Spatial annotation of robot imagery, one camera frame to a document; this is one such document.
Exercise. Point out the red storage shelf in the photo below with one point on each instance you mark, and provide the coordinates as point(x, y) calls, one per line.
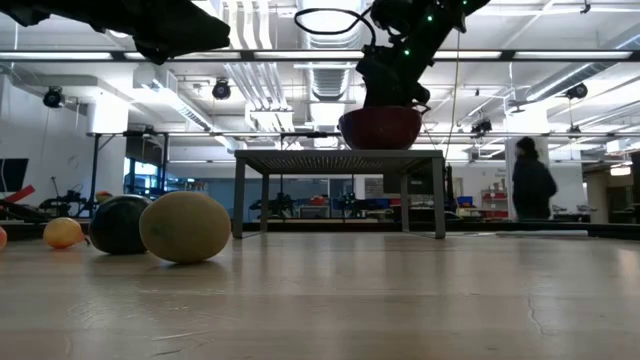
point(495, 205)

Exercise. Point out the black overhead crossbar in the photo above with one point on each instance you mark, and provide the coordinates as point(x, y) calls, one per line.
point(507, 55)

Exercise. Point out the red bar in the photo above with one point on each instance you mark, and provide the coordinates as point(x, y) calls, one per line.
point(20, 194)

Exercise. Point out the black metal table frame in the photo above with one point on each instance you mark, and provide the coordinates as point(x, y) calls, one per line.
point(500, 226)

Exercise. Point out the oval toy melon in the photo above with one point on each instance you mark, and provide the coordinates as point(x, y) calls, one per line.
point(185, 227)

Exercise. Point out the purple colander bowl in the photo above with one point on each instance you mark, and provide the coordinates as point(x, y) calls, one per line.
point(380, 129)

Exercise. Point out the person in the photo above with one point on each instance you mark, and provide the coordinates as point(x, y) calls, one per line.
point(532, 185)

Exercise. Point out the black hanging spotlight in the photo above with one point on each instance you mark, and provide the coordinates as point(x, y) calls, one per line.
point(577, 91)
point(221, 90)
point(481, 126)
point(52, 97)

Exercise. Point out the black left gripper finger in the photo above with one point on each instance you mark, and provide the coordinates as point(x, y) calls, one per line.
point(185, 35)

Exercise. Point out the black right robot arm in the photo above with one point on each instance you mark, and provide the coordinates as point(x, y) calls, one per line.
point(435, 30)

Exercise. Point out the small orange toy fruit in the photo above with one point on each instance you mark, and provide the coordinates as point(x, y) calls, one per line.
point(62, 233)

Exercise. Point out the silver ventilation duct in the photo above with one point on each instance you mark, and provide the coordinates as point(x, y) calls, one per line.
point(330, 75)

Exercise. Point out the dark round toy watermelon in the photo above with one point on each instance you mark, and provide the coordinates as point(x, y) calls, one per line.
point(115, 225)

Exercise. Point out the black background robot arm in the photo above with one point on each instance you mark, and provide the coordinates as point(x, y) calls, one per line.
point(280, 205)

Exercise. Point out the blue bin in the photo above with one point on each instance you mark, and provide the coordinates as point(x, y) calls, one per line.
point(465, 201)

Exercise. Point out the grey perforated metal shelf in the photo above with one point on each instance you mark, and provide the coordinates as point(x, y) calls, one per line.
point(340, 161)

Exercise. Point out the small orange green ball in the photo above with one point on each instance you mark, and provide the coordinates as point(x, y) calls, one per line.
point(103, 195)

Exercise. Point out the small red toy fruit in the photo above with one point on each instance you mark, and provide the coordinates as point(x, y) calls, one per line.
point(2, 238)

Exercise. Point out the black wall monitor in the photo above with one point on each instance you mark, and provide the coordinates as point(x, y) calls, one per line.
point(12, 175)

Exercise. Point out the dark background machine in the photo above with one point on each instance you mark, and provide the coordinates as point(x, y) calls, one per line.
point(65, 202)

